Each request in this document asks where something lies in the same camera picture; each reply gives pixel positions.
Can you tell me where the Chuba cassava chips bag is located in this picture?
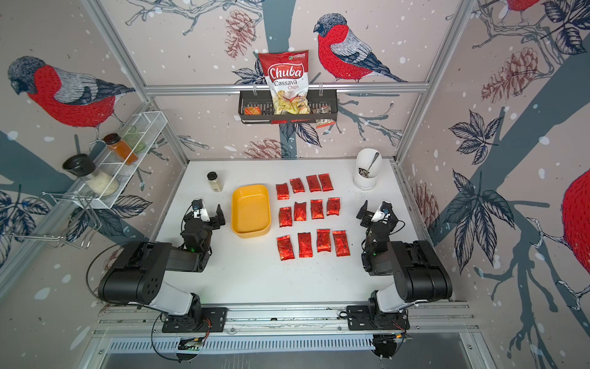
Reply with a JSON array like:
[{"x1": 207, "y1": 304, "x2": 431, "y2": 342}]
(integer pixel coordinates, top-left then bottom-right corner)
[{"x1": 258, "y1": 51, "x2": 311, "y2": 115}]

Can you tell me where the black wall basket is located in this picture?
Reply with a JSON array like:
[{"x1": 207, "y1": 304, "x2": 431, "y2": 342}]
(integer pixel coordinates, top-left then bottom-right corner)
[{"x1": 238, "y1": 90, "x2": 338, "y2": 124}]

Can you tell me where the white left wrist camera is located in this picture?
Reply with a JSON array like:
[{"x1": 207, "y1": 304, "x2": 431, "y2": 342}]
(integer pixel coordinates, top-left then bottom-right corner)
[{"x1": 191, "y1": 198, "x2": 210, "y2": 222}]

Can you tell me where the white wire wall shelf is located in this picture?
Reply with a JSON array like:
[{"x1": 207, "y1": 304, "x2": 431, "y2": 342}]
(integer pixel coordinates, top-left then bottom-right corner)
[{"x1": 78, "y1": 111, "x2": 167, "y2": 209}]

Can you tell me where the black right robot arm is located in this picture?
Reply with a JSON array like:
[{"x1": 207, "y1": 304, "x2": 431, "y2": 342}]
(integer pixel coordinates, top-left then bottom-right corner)
[{"x1": 356, "y1": 201, "x2": 453, "y2": 315}]

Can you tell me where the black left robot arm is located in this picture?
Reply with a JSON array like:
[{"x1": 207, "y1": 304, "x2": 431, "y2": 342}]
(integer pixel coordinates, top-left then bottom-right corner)
[{"x1": 98, "y1": 198, "x2": 226, "y2": 320}]

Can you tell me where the yellow plastic storage box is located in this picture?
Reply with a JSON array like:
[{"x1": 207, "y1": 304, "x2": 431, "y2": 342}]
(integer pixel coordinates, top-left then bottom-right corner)
[{"x1": 230, "y1": 184, "x2": 272, "y2": 238}]

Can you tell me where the metal spoon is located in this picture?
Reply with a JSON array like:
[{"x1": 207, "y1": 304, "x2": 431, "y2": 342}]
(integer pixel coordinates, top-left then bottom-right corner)
[{"x1": 358, "y1": 152, "x2": 380, "y2": 178}]

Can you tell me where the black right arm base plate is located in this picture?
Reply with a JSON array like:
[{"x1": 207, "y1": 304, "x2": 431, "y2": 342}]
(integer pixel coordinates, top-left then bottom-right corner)
[{"x1": 339, "y1": 298, "x2": 410, "y2": 331}]

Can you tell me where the green item on shelf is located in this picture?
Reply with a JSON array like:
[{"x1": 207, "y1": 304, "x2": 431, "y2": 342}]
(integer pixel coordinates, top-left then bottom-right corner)
[{"x1": 121, "y1": 126, "x2": 146, "y2": 154}]

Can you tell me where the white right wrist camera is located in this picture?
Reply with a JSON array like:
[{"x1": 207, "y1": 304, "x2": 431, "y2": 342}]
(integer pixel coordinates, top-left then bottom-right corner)
[{"x1": 371, "y1": 201, "x2": 393, "y2": 223}]

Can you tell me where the black cap spice jar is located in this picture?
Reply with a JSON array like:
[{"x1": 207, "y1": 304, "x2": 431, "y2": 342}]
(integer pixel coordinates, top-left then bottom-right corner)
[{"x1": 207, "y1": 172, "x2": 223, "y2": 192}]

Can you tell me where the chrome wire rack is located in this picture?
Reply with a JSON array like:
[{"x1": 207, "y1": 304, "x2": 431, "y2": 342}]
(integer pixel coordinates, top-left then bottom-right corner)
[{"x1": 1, "y1": 192, "x2": 106, "y2": 250}]

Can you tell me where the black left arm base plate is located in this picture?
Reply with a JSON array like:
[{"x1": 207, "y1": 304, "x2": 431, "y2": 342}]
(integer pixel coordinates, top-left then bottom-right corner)
[{"x1": 162, "y1": 294, "x2": 229, "y2": 334}]

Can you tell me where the white utensil cup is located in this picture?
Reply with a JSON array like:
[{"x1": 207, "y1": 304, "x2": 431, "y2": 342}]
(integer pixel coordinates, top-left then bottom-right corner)
[{"x1": 353, "y1": 149, "x2": 383, "y2": 191}]

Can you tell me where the black lid rice jar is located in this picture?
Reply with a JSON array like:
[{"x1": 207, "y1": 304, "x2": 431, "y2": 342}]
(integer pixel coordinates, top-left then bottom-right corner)
[{"x1": 62, "y1": 154, "x2": 119, "y2": 197}]

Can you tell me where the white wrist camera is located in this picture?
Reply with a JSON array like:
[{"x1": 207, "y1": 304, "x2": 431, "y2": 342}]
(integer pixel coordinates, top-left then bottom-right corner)
[
  {"x1": 371, "y1": 201, "x2": 393, "y2": 223},
  {"x1": 191, "y1": 198, "x2": 210, "y2": 222}
]

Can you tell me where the orange spice bottle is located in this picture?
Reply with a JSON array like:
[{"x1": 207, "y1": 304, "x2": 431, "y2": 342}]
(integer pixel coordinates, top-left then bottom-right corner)
[{"x1": 103, "y1": 133, "x2": 138, "y2": 165}]

